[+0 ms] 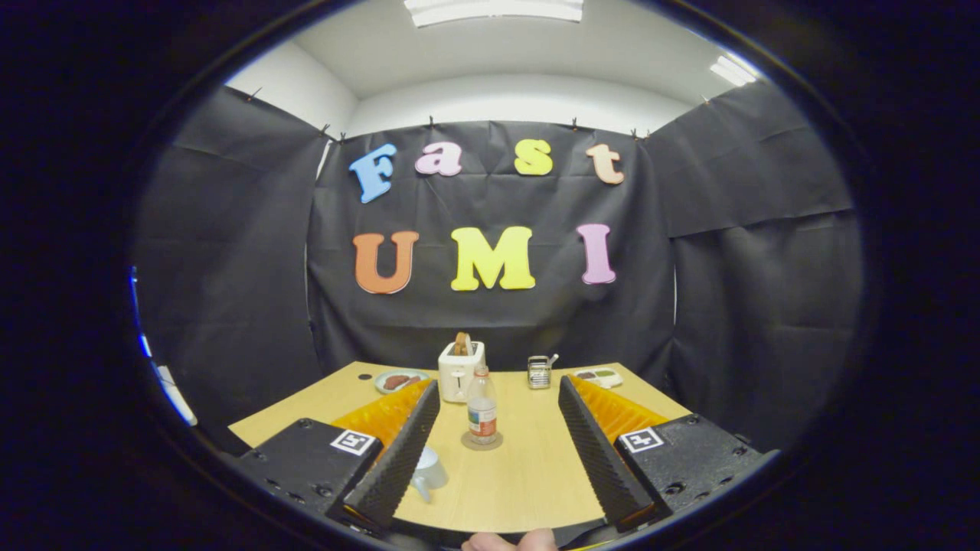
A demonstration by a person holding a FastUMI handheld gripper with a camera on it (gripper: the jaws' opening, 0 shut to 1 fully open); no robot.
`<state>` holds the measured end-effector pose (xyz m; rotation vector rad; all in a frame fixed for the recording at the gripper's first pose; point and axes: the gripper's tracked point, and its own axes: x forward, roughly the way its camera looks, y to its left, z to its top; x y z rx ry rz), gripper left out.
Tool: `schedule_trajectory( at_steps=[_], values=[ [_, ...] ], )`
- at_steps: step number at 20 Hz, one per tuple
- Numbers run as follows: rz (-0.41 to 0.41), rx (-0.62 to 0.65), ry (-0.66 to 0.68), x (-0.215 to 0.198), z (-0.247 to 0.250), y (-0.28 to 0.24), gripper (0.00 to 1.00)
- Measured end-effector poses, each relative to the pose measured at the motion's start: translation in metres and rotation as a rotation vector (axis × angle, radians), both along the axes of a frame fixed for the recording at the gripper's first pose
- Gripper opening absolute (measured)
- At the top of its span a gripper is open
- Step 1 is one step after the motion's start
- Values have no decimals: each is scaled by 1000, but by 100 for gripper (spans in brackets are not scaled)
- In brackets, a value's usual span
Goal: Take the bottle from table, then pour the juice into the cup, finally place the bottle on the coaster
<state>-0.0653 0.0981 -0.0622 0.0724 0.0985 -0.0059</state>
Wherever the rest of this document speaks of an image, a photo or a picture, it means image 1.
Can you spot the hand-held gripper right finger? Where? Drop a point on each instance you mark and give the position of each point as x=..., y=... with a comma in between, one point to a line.
x=601, y=459

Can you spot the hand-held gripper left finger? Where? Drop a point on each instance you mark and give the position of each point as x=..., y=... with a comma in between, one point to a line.
x=398, y=459

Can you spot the brown round coaster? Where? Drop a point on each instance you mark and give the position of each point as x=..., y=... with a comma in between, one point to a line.
x=468, y=443

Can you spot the clear juice bottle red label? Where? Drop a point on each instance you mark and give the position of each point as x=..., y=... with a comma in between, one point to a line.
x=482, y=419

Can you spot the pale green plate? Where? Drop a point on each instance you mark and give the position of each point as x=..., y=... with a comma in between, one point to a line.
x=380, y=387

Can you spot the wooden table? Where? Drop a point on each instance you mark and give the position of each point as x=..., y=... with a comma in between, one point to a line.
x=528, y=474

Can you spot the brown meat slice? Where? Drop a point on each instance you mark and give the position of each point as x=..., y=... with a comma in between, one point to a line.
x=393, y=381
x=412, y=380

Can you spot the white food tray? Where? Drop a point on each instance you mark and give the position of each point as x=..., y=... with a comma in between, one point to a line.
x=609, y=380

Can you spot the white toaster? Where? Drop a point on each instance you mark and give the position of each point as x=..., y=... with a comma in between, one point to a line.
x=455, y=373

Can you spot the toast slice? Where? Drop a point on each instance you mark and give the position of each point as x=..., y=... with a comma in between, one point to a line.
x=462, y=344

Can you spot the small ceiling light panel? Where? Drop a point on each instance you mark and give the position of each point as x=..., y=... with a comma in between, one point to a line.
x=733, y=70

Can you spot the long ceiling light panel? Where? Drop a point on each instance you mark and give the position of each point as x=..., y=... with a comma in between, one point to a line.
x=494, y=11

